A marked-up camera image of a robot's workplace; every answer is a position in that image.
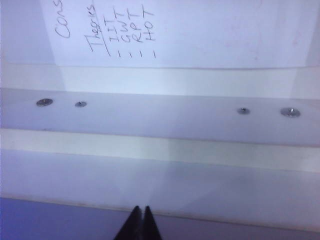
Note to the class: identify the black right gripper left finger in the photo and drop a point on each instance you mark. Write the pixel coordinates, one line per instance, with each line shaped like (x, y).
(132, 227)

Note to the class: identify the large silver screw head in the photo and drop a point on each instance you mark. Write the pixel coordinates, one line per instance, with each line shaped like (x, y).
(290, 111)
(44, 102)

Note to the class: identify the handwritten white paper sheet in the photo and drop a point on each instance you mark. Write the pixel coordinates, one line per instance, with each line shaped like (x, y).
(200, 37)

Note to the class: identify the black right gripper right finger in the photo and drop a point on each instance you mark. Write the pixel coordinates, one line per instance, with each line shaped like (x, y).
(151, 227)

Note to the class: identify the small silver screw head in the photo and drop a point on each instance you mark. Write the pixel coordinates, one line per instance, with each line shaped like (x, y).
(243, 110)
(80, 104)

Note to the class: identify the white drawer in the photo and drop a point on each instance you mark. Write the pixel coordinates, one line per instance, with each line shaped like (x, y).
(160, 122)

